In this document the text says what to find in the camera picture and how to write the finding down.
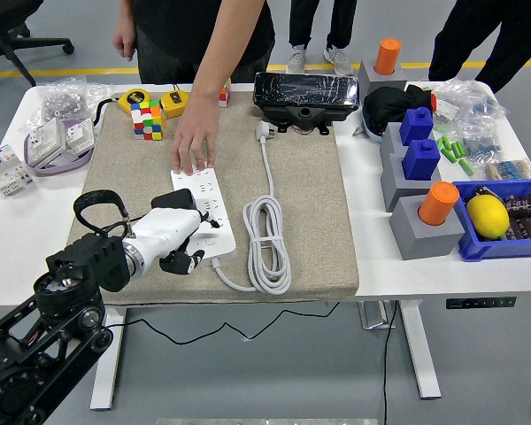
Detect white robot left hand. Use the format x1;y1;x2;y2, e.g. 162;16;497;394
130;206;225;275

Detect person's left hand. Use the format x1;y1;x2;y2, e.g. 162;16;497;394
171;93;221;176

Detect person's right hand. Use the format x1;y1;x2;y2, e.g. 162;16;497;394
112;19;137;62

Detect black plug adapter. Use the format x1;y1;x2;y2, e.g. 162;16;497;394
150;189;198;213

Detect white power strip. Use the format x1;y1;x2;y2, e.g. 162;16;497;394
170;166;238;262

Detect black plug cord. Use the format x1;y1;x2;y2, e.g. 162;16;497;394
101;302;342;345

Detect yellow tape measure black label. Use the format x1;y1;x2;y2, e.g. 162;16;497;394
158;81;191;120

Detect puzzle cube with white face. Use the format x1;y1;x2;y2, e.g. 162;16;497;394
130;99;167;142

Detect person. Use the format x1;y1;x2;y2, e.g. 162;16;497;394
132;0;276;85
286;0;358;77
427;0;531;94

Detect round yellow tape measure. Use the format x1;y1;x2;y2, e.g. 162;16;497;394
91;87;155;129

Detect black office chair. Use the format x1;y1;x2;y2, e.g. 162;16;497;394
0;0;76;88

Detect clear bag metal screws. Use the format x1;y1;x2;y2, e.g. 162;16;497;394
24;74;116;134

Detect white socket panel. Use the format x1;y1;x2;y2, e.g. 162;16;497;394
64;118;96;151
28;117;67;167

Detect black film-wrapped device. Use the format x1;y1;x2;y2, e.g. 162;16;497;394
252;72;362;136

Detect purple band tray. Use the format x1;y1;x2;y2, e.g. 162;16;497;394
24;118;96;178

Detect grey-brown mat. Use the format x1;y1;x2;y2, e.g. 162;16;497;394
56;90;360;306

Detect white circuit breaker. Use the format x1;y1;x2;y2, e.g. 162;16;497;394
0;143;35;196

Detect grey square holder block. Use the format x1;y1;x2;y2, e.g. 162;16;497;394
389;194;466;261
379;122;409;167
380;152;443;213
358;58;409;97

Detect black cloth cap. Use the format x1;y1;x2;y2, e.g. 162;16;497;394
362;82;439;145

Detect orange cylinder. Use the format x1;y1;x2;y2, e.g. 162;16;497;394
374;38;403;76
418;181;460;227

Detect blue block peg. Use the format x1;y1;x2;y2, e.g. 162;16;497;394
401;138;442;181
399;106;435;146

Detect metal box under table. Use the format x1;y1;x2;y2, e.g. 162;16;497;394
358;300;397;331

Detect clear bag blue components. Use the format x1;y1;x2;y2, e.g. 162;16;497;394
429;78;511;130
450;121;504;161

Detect black clip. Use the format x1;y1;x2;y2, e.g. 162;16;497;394
472;185;499;204

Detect yellow lemon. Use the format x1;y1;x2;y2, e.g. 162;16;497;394
466;194;511;241

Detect clear bag beige resistors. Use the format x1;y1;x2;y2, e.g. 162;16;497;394
484;158;531;181

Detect blue plastic bin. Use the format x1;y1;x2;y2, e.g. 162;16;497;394
451;178;531;263

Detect black table control panel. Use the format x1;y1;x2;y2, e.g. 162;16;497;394
445;296;518;310

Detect dark brown component packs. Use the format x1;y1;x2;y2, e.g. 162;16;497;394
502;193;531;241

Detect white power strip cord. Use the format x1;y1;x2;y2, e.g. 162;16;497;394
211;121;293;296

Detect black floor cable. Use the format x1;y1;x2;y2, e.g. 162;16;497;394
381;300;399;425

